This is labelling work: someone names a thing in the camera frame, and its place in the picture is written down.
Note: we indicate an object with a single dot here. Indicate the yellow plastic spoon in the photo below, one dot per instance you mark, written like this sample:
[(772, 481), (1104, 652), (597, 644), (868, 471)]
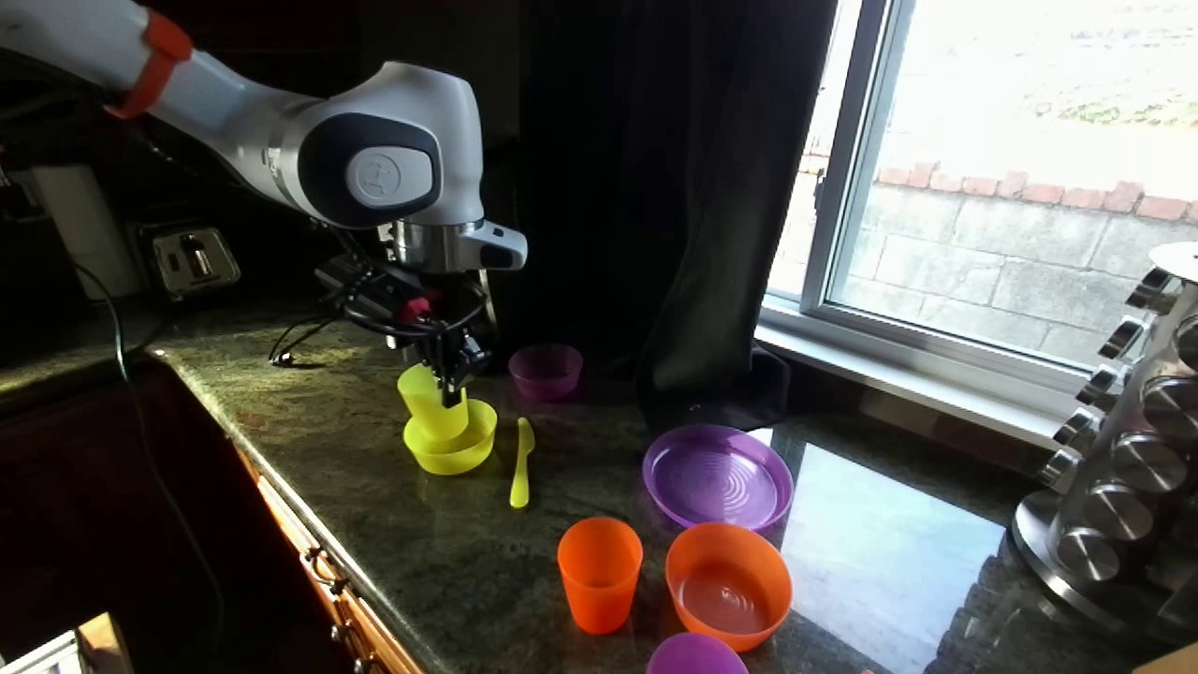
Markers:
[(524, 466)]

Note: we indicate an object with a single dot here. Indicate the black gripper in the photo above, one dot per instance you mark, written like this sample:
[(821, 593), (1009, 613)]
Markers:
[(401, 303)]

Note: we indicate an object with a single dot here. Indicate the purple plastic cup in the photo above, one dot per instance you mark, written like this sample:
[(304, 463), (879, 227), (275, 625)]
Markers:
[(692, 652)]

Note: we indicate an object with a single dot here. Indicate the yellow plastic bowl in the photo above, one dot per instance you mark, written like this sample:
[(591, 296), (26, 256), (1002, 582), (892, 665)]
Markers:
[(455, 454)]

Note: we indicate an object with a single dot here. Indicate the small purple plastic bowl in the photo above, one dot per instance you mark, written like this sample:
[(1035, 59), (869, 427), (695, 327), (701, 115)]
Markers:
[(550, 371)]

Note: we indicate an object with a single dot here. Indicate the orange plastic bowl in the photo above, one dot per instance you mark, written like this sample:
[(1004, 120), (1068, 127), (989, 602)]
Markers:
[(728, 582)]

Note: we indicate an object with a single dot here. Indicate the purple plastic plate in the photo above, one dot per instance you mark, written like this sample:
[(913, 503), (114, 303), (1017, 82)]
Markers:
[(708, 473)]

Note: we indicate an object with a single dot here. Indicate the window frame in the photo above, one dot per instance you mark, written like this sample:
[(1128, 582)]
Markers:
[(979, 197)]

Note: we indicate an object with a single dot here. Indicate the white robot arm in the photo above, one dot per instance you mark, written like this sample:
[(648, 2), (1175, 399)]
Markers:
[(398, 152)]

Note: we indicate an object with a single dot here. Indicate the wall power outlet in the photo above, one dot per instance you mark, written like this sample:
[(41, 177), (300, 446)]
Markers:
[(192, 258)]

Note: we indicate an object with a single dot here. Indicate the black curtain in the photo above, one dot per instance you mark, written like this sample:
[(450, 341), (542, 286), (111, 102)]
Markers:
[(658, 163)]

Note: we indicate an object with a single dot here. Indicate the yellow plastic cup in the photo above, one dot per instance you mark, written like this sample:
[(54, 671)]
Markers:
[(433, 414)]

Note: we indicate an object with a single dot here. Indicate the orange plastic cup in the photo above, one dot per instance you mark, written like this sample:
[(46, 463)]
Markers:
[(601, 572)]

